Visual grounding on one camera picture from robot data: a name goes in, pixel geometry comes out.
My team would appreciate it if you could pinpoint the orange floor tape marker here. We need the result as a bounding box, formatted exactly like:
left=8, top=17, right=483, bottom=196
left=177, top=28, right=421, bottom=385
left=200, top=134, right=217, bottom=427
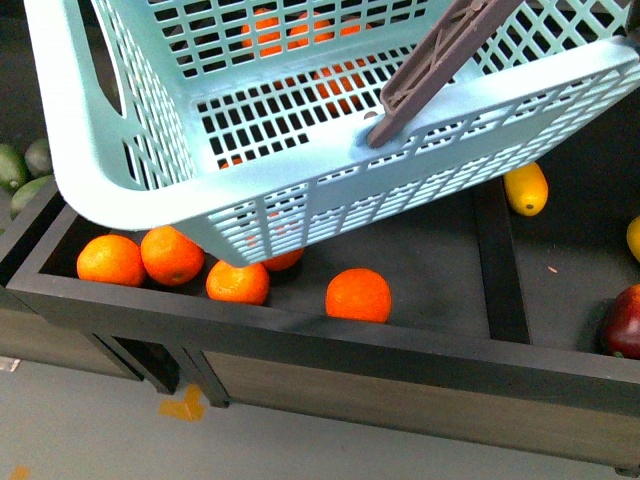
left=158, top=384, right=206, bottom=422

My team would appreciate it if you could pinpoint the orange fruit far left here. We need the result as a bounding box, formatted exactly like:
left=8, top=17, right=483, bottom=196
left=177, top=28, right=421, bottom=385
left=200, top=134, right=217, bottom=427
left=76, top=234, right=146, bottom=287

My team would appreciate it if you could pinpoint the dark red apple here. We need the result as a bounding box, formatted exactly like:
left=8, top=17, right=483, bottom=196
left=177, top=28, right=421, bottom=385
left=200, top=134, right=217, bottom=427
left=601, top=284, right=639, bottom=360

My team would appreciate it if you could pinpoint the green avocado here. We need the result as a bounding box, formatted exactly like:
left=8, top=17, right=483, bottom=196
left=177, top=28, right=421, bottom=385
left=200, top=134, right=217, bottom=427
left=24, top=138, right=53, bottom=178
left=9, top=175, right=53, bottom=220

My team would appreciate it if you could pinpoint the orange fruit middle front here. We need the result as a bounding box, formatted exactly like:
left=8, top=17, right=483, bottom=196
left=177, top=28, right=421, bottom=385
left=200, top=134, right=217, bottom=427
left=205, top=260, right=270, bottom=306

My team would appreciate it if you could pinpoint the light blue plastic basket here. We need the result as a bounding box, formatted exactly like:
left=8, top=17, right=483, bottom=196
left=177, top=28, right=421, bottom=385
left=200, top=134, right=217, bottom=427
left=25, top=1, right=639, bottom=265

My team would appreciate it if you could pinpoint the green avocado left edge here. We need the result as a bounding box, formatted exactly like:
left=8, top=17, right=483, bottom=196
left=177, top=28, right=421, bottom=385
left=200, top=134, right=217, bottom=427
left=0, top=144, right=30, bottom=194

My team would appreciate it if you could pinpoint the yellow mango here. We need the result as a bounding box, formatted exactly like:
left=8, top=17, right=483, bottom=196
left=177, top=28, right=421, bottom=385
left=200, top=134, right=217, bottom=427
left=503, top=162, right=549, bottom=217
left=626, top=216, right=640, bottom=262

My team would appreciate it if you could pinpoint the orange fruit under basket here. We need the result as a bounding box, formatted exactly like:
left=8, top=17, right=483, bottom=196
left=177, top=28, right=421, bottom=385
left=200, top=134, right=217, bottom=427
left=262, top=248, right=304, bottom=272

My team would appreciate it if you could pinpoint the dark wooden display stand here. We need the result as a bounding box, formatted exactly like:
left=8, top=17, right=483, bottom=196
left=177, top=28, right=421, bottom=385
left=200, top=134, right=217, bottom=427
left=0, top=0, right=640, bottom=474

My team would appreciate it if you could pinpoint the orange fruit right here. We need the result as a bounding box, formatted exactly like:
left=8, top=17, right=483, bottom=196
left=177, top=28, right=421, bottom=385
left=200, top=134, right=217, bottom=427
left=325, top=268, right=392, bottom=323

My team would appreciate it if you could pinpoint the yellow mango at edge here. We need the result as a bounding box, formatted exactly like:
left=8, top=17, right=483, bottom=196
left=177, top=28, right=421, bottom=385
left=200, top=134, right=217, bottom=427
left=626, top=216, right=640, bottom=262

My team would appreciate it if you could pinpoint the green avocado upper left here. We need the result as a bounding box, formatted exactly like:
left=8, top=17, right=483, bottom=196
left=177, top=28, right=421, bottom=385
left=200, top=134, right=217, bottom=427
left=24, top=138, right=53, bottom=178

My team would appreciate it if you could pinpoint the green avocado lower left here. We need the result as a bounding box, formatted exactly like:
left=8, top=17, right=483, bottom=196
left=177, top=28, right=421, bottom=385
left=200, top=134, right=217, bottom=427
left=9, top=175, right=53, bottom=220

